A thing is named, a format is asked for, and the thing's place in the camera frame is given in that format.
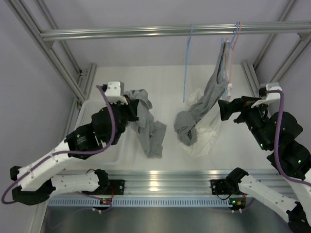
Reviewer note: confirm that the light blue wire hanger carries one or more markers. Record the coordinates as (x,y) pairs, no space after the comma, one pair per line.
(187,62)

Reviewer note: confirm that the grey tank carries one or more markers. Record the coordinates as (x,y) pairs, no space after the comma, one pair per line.
(150,132)
(186,121)

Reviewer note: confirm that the white plastic basket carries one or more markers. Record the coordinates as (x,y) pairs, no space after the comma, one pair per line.
(103,130)

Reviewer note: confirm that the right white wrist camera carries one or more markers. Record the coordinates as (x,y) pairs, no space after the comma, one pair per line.
(265,97)

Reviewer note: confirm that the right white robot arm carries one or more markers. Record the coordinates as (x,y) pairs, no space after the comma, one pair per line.
(291,159)

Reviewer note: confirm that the aluminium frame post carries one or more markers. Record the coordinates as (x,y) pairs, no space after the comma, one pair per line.
(270,55)
(28,21)

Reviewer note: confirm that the white tank top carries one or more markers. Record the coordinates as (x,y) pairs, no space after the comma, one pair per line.
(208,129)

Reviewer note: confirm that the grey tank top on hanger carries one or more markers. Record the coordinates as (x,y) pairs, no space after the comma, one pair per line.
(186,121)

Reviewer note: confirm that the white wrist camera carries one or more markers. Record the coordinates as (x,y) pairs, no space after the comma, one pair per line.
(114,91)
(265,97)

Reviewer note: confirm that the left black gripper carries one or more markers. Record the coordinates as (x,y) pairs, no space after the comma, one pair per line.
(131,108)

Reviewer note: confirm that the aluminium hanging rail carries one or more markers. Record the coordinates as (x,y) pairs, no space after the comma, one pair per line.
(179,30)

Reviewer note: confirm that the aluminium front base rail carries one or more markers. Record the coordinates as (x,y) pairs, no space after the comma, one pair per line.
(188,183)

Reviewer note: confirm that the left aluminium frame post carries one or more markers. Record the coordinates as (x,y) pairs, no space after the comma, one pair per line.
(28,21)

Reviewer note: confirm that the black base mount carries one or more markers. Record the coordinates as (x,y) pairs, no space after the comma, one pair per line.
(220,187)
(113,187)

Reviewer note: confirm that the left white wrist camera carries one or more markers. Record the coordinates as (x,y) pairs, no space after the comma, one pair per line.
(114,91)

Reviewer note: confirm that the slotted grey cable duct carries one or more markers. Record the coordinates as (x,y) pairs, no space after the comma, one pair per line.
(138,202)

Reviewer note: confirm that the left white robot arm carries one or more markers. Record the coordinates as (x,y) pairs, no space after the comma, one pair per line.
(39,181)

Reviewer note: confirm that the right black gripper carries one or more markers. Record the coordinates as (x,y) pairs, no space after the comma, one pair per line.
(236,106)

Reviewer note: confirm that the pink wire hanger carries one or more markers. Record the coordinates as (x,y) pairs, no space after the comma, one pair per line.
(232,45)

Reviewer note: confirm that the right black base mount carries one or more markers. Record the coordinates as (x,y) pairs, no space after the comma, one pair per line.
(220,187)

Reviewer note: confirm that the right aluminium frame post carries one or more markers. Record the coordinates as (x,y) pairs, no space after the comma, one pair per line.
(270,55)

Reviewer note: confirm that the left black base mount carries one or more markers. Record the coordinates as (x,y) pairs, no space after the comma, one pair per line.
(113,187)

